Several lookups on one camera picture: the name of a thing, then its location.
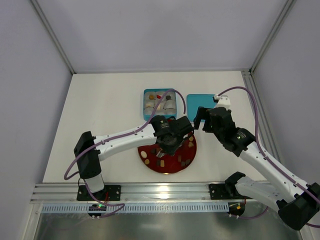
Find teal tin lid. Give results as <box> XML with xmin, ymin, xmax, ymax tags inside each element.
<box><xmin>186</xmin><ymin>94</ymin><xmax>216</xmax><ymax>122</ymax></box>

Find teal square tin box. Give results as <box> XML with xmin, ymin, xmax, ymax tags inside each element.
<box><xmin>142</xmin><ymin>88</ymin><xmax>177</xmax><ymax>121</ymax></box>

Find silver metal tongs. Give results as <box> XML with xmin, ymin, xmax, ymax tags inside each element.
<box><xmin>156</xmin><ymin>151</ymin><xmax>165</xmax><ymax>159</ymax></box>

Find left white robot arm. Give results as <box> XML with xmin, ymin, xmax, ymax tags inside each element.
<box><xmin>74</xmin><ymin>115</ymin><xmax>194</xmax><ymax>193</ymax></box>

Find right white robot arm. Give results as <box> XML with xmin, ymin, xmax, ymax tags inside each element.
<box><xmin>193</xmin><ymin>107</ymin><xmax>320</xmax><ymax>231</ymax></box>

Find white oval swirl chocolate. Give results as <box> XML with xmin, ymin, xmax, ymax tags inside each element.
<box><xmin>140</xmin><ymin>151</ymin><xmax>148</xmax><ymax>159</ymax></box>

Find red round lacquer plate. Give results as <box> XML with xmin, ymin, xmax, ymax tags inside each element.
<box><xmin>137</xmin><ymin>133</ymin><xmax>197</xmax><ymax>175</ymax></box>

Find slotted cable duct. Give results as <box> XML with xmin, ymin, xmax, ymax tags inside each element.
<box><xmin>41</xmin><ymin>202</ymin><xmax>229</xmax><ymax>214</ymax></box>

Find aluminium front rail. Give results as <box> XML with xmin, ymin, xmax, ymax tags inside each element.
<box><xmin>30</xmin><ymin>182</ymin><xmax>212</xmax><ymax>204</ymax></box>

